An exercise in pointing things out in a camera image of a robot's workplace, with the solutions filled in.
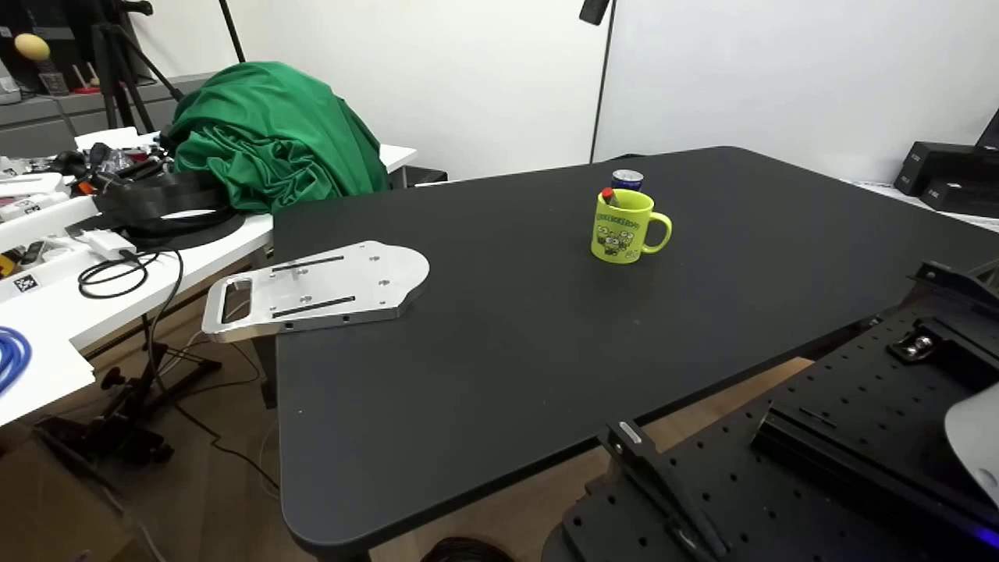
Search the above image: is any yellow ball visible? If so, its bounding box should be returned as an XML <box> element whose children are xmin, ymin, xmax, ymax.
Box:
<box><xmin>14</xmin><ymin>31</ymin><xmax>53</xmax><ymax>66</ymax></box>

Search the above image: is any black equipment box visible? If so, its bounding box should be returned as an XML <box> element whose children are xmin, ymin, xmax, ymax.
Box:
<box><xmin>894</xmin><ymin>137</ymin><xmax>999</xmax><ymax>220</ymax></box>

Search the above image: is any white flat board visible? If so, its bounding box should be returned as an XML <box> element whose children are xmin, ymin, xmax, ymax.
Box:
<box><xmin>200</xmin><ymin>237</ymin><xmax>433</xmax><ymax>347</ymax></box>

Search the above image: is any black perforated base board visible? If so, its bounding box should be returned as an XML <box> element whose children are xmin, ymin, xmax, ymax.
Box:
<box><xmin>542</xmin><ymin>295</ymin><xmax>999</xmax><ymax>562</ymax></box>

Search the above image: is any black metal bracket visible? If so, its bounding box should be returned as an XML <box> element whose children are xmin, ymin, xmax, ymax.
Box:
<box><xmin>885</xmin><ymin>259</ymin><xmax>999</xmax><ymax>390</ymax></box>

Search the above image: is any blue coiled cable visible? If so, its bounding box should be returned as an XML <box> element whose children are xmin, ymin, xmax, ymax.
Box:
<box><xmin>0</xmin><ymin>325</ymin><xmax>34</xmax><ymax>396</ymax></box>

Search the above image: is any white small device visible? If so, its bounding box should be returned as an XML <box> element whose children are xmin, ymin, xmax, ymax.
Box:
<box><xmin>74</xmin><ymin>227</ymin><xmax>142</xmax><ymax>265</ymax></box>

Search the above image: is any black rail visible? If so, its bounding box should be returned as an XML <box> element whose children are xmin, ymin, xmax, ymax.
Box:
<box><xmin>749</xmin><ymin>400</ymin><xmax>999</xmax><ymax>537</ymax></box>

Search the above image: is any black coiled cable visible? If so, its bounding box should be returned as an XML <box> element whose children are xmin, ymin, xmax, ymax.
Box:
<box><xmin>74</xmin><ymin>246</ymin><xmax>188</xmax><ymax>306</ymax></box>

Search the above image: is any black desk stand foot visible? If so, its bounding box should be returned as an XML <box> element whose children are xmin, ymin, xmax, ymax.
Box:
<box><xmin>38</xmin><ymin>309</ymin><xmax>226</xmax><ymax>470</ymax></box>

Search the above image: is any white side desk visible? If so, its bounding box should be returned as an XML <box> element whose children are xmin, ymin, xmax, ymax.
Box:
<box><xmin>0</xmin><ymin>126</ymin><xmax>420</xmax><ymax>430</ymax></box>

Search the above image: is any black tripod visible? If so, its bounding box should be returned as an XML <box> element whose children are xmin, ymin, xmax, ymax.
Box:
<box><xmin>90</xmin><ymin>0</ymin><xmax>188</xmax><ymax>135</ymax></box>

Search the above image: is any thin black light stand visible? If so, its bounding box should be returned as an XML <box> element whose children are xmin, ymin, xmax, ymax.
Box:
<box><xmin>577</xmin><ymin>0</ymin><xmax>622</xmax><ymax>165</ymax></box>

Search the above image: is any green cloth heap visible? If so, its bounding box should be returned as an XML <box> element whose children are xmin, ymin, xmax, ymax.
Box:
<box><xmin>161</xmin><ymin>60</ymin><xmax>393</xmax><ymax>217</ymax></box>

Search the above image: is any yellow green mug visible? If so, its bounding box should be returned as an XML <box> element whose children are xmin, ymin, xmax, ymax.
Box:
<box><xmin>588</xmin><ymin>189</ymin><xmax>678</xmax><ymax>270</ymax></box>

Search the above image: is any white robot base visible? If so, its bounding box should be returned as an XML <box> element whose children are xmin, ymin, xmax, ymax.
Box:
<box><xmin>942</xmin><ymin>381</ymin><xmax>999</xmax><ymax>513</ymax></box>

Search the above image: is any black clamp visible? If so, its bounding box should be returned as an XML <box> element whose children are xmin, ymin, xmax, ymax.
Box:
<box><xmin>603</xmin><ymin>419</ymin><xmax>733</xmax><ymax>562</ymax></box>

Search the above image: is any black bag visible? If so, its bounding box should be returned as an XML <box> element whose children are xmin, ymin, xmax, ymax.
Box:
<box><xmin>90</xmin><ymin>165</ymin><xmax>251</xmax><ymax>237</ymax></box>

